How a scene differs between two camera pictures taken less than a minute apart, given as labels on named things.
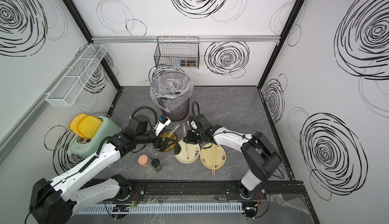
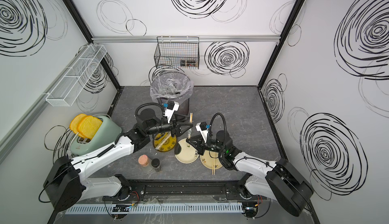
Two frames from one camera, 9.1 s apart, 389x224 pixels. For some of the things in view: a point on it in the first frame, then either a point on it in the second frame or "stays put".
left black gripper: x=163 y=146 -> x=176 y=131
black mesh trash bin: x=176 y=108 stays put
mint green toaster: x=81 y=147 stays put
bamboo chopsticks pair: x=214 y=160 stays put
